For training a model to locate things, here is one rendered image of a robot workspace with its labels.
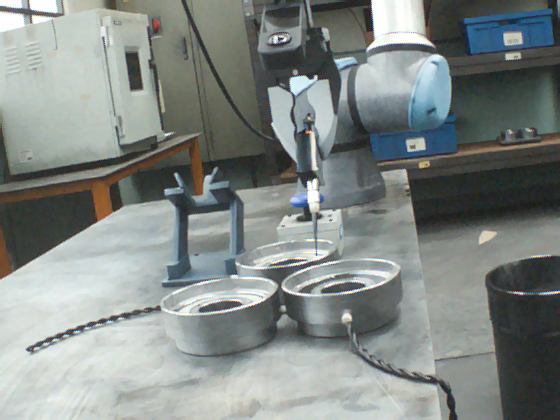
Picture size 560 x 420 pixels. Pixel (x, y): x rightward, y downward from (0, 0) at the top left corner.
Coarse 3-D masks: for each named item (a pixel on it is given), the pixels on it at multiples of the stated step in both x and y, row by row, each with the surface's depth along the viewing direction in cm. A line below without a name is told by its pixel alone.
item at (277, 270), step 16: (304, 240) 80; (320, 240) 79; (240, 256) 77; (256, 256) 79; (272, 256) 80; (288, 256) 78; (304, 256) 77; (320, 256) 72; (336, 256) 74; (240, 272) 74; (256, 272) 71; (272, 272) 71; (288, 272) 70
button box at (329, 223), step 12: (288, 216) 92; (300, 216) 89; (324, 216) 89; (336, 216) 88; (288, 228) 86; (300, 228) 86; (312, 228) 85; (324, 228) 85; (336, 228) 85; (288, 240) 86; (336, 240) 85
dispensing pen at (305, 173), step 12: (312, 120) 83; (300, 144) 81; (300, 156) 80; (300, 168) 79; (312, 168) 79; (300, 180) 81; (312, 180) 80; (312, 192) 80; (312, 204) 79; (312, 216) 79
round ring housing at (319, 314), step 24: (336, 264) 69; (360, 264) 68; (384, 264) 66; (288, 288) 65; (336, 288) 66; (360, 288) 65; (384, 288) 60; (288, 312) 63; (312, 312) 60; (336, 312) 59; (360, 312) 59; (384, 312) 60; (336, 336) 60
